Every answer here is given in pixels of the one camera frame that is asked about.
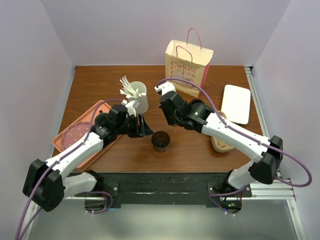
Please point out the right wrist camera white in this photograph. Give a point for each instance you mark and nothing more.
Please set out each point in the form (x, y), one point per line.
(165, 88)

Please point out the pink dotted plate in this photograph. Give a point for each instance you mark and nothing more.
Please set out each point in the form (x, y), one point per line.
(74, 133)

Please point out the black cup lid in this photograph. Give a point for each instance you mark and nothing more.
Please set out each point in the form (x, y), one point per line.
(194, 101)

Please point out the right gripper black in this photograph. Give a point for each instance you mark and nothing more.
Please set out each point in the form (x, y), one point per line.
(170, 121)

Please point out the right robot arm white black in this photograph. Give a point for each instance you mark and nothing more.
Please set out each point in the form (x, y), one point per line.
(196, 116)

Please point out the dark translucent plastic cup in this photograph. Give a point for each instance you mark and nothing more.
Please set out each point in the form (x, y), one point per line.
(160, 141)

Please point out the white rectangular plate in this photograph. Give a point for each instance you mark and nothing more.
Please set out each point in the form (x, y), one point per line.
(236, 103)

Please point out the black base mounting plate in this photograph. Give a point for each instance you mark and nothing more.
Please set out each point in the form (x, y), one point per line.
(156, 188)

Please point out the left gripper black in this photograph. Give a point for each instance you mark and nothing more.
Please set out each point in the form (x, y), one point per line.
(141, 130)

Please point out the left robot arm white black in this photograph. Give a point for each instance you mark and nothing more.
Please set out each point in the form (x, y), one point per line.
(49, 182)

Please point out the brown pulp cup carrier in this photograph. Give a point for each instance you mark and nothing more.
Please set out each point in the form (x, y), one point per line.
(220, 146)

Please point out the white cylindrical holder cup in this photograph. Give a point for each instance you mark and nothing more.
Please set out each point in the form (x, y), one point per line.
(141, 97)

